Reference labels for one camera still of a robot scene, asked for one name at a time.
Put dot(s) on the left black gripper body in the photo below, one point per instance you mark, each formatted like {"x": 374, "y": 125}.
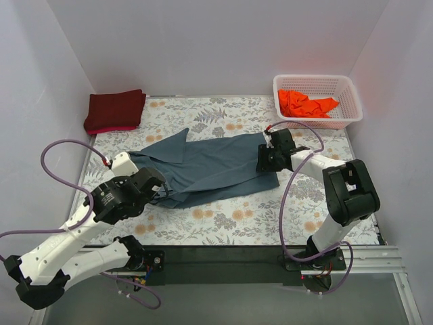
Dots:
{"x": 154, "y": 185}

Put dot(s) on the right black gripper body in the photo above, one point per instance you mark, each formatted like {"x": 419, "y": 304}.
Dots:
{"x": 262, "y": 158}

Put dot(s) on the grey blue t shirt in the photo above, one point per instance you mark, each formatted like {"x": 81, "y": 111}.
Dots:
{"x": 204, "y": 171}

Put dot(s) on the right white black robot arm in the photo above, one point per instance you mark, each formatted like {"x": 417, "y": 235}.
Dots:
{"x": 350, "y": 194}

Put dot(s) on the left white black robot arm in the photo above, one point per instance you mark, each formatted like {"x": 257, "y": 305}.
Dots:
{"x": 44, "y": 274}

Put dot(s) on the crumpled orange t shirt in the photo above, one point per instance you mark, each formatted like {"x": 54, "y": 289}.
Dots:
{"x": 298, "y": 105}

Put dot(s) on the floral patterned table mat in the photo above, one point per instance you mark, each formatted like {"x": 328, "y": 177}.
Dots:
{"x": 244, "y": 220}

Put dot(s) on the folded dark red shirt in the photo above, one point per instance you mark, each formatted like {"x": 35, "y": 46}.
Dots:
{"x": 114, "y": 112}

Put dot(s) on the white plastic mesh basket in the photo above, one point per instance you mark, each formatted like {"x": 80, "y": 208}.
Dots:
{"x": 316, "y": 87}

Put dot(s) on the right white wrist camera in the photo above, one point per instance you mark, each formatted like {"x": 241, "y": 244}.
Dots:
{"x": 267, "y": 135}

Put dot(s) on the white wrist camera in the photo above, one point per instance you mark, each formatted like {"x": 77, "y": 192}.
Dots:
{"x": 122, "y": 165}
{"x": 267, "y": 135}

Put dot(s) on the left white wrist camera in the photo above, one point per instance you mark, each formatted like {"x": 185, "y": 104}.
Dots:
{"x": 122, "y": 165}

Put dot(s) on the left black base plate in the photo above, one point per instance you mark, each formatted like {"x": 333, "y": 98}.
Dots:
{"x": 152, "y": 260}

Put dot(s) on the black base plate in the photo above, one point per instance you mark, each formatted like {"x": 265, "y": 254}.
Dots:
{"x": 152, "y": 260}
{"x": 333, "y": 260}

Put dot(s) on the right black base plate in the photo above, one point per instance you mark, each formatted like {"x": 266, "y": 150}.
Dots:
{"x": 333, "y": 260}

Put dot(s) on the aluminium front rail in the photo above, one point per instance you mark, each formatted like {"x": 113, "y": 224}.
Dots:
{"x": 368, "y": 259}

